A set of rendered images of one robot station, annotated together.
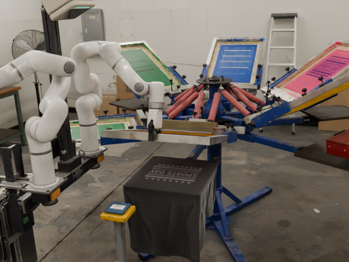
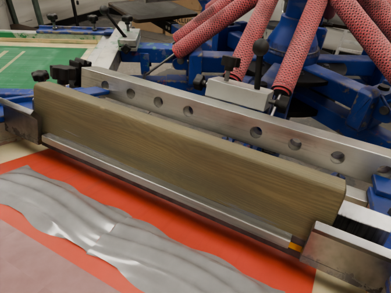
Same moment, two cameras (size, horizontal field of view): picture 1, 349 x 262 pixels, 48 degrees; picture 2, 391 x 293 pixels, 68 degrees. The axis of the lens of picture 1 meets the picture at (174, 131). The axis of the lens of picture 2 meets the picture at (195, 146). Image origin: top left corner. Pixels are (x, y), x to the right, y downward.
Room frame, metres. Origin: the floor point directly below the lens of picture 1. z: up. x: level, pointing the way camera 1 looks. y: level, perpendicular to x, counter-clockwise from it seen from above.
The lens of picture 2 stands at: (2.19, -0.16, 1.37)
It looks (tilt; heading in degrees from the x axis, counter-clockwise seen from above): 38 degrees down; 7
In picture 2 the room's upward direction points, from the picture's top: 3 degrees clockwise
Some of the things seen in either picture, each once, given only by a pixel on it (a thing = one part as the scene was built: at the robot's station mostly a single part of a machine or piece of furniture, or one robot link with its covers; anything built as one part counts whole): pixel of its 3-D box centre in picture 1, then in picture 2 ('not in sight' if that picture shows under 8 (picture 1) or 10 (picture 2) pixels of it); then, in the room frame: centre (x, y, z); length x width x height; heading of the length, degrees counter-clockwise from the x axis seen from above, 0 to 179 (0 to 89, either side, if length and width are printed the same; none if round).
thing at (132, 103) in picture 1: (163, 113); (188, 34); (3.73, 0.10, 0.91); 1.34 x 0.40 x 0.08; 41
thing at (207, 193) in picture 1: (207, 208); not in sight; (2.10, -0.18, 0.74); 0.46 x 0.04 x 0.42; 161
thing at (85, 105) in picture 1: (87, 109); not in sight; (2.09, 0.47, 1.37); 0.13 x 0.10 x 0.16; 160
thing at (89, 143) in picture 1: (86, 137); not in sight; (2.09, 0.49, 1.21); 0.16 x 0.13 x 0.15; 73
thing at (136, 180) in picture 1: (173, 173); not in sight; (2.16, 0.01, 0.95); 0.48 x 0.44 x 0.01; 161
